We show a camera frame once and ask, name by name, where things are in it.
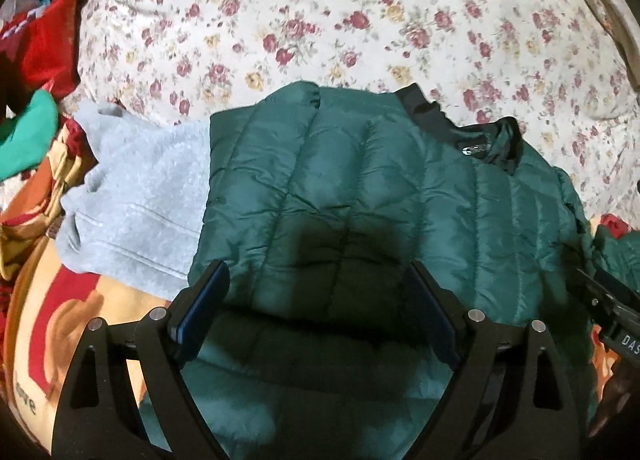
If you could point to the red cloth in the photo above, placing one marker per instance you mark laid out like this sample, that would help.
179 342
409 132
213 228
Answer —
50 50

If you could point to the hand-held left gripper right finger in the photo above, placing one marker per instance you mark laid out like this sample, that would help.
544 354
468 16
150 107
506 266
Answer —
430 315

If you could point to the green cloth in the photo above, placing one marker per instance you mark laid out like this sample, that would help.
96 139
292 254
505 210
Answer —
30 135

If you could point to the floral quilt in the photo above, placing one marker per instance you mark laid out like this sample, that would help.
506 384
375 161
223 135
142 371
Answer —
300 15

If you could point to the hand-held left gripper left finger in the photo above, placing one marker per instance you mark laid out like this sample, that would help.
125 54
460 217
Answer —
200 310

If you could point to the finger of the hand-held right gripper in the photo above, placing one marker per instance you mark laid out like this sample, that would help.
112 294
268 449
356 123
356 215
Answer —
597 295

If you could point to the green puffer jacket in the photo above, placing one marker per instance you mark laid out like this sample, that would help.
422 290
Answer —
350 180

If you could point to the grey fleece garment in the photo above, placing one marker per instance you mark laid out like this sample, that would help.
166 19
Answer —
135 210

